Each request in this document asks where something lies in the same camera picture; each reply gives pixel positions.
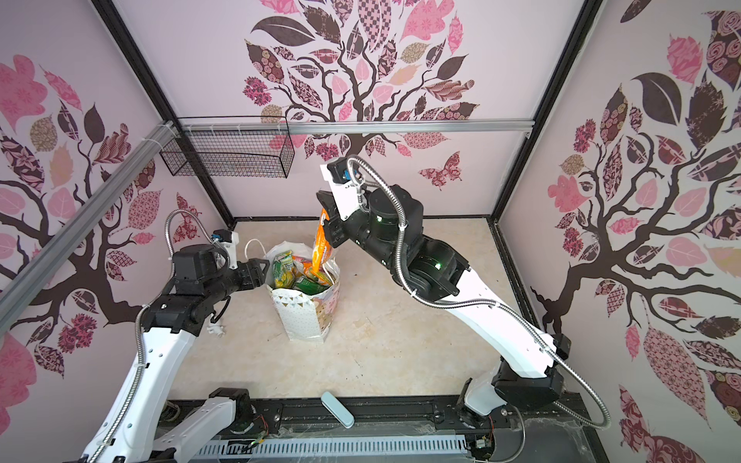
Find green Fox's candy bag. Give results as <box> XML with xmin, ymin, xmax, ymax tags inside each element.
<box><xmin>272</xmin><ymin>250</ymin><xmax>295</xmax><ymax>289</ymax></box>

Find orange Fox's fruits candy bag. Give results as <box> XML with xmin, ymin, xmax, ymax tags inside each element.
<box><xmin>312</xmin><ymin>210</ymin><xmax>333</xmax><ymax>273</ymax></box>

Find yellow-green Fox's candy bag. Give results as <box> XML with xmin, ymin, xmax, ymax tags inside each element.
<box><xmin>293</xmin><ymin>275</ymin><xmax>331</xmax><ymax>296</ymax></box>

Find white patterned paper bag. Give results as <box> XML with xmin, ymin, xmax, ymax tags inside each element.
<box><xmin>264</xmin><ymin>241</ymin><xmax>341</xmax><ymax>343</ymax></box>

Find Fox's fruits oval candy bag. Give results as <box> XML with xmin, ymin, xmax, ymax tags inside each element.
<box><xmin>293</xmin><ymin>256</ymin><xmax>328</xmax><ymax>285</ymax></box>

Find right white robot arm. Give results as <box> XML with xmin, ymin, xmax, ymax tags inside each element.
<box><xmin>316</xmin><ymin>185</ymin><xmax>570</xmax><ymax>417</ymax></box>

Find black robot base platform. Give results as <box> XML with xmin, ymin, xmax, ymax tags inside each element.
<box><xmin>155</xmin><ymin>394</ymin><xmax>609</xmax><ymax>463</ymax></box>

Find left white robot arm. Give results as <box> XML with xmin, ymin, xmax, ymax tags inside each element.
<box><xmin>79</xmin><ymin>244</ymin><xmax>269</xmax><ymax>462</ymax></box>

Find light blue oblong object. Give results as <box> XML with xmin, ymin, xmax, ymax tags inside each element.
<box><xmin>320</xmin><ymin>392</ymin><xmax>355</xmax><ymax>429</ymax></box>

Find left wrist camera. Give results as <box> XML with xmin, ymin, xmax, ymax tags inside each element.
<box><xmin>211</xmin><ymin>229</ymin><xmax>239</xmax><ymax>270</ymax></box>

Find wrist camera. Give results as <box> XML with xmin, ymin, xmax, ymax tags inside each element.
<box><xmin>320</xmin><ymin>156</ymin><xmax>370</xmax><ymax>221</ymax></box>
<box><xmin>211</xmin><ymin>229</ymin><xmax>239</xmax><ymax>270</ymax></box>

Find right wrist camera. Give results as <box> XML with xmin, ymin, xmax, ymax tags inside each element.
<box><xmin>320</xmin><ymin>156</ymin><xmax>370</xmax><ymax>221</ymax></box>

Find left metal cable conduit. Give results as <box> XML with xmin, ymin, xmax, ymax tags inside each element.
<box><xmin>86</xmin><ymin>209</ymin><xmax>218</xmax><ymax>463</ymax></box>

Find metal cable conduit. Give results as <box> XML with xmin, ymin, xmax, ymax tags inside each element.
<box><xmin>345</xmin><ymin>155</ymin><xmax>613</xmax><ymax>430</ymax></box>
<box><xmin>86</xmin><ymin>209</ymin><xmax>218</xmax><ymax>463</ymax></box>

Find black wire basket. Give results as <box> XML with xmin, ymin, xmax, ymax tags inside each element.
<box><xmin>159</xmin><ymin>116</ymin><xmax>295</xmax><ymax>179</ymax></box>

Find aluminium rail back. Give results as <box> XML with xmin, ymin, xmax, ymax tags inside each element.
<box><xmin>181</xmin><ymin>119</ymin><xmax>535</xmax><ymax>135</ymax></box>

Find aluminium rail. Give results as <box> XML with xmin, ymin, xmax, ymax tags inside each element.
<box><xmin>181</xmin><ymin>119</ymin><xmax>535</xmax><ymax>135</ymax></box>
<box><xmin>1</xmin><ymin>122</ymin><xmax>177</xmax><ymax>333</ymax></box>

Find aluminium rail left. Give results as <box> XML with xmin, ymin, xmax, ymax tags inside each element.
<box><xmin>1</xmin><ymin>122</ymin><xmax>177</xmax><ymax>333</ymax></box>

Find white slotted cable duct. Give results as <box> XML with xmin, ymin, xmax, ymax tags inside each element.
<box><xmin>191</xmin><ymin>435</ymin><xmax>468</xmax><ymax>461</ymax></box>

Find right metal cable conduit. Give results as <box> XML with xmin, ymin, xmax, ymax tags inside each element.
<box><xmin>345</xmin><ymin>155</ymin><xmax>613</xmax><ymax>430</ymax></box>

